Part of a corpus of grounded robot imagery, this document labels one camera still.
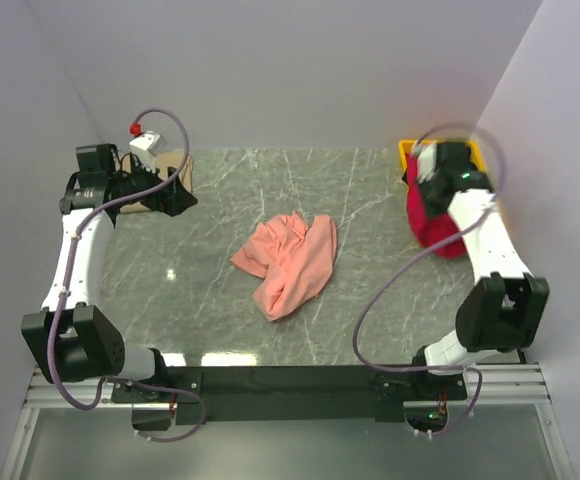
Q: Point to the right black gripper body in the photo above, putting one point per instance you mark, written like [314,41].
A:
[434,205]

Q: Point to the pink t shirt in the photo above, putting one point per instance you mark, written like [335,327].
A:
[293,259]

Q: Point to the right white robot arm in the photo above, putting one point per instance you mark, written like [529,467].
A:
[503,310]

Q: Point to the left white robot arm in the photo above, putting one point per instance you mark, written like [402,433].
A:
[70,338]

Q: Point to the yellow plastic bin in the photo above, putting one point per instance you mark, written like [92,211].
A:
[410,150]

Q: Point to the red t shirt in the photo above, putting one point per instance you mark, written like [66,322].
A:
[425,229]

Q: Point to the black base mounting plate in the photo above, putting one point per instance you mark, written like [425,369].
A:
[267,393]

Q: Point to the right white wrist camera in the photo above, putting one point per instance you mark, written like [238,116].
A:
[425,155]

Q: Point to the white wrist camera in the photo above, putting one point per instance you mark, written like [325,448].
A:
[425,155]
[145,146]

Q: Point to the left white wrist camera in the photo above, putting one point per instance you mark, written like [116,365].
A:
[145,146]

